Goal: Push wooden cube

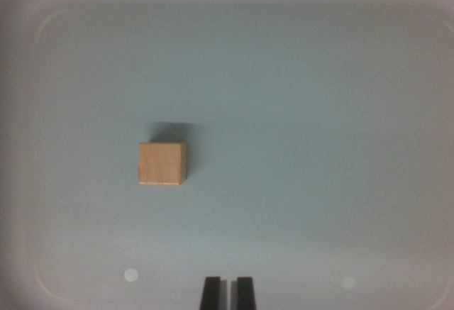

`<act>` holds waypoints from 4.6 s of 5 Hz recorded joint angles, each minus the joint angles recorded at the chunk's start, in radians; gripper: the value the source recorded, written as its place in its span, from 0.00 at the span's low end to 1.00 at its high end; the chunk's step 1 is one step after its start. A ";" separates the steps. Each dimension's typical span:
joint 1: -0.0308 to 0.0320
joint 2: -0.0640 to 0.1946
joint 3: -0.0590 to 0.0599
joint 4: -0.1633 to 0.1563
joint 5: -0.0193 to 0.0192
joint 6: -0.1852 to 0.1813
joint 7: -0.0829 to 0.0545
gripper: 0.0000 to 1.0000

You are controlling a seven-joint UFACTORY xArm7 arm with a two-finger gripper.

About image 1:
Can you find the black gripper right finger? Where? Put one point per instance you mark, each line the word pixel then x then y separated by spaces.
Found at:
pixel 245 296

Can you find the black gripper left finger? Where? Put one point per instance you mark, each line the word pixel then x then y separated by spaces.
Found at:
pixel 212 296

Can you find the light wooden cube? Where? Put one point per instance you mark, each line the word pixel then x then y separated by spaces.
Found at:
pixel 161 164

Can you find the pale blue plastic tub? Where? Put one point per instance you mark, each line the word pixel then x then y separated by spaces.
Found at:
pixel 301 111

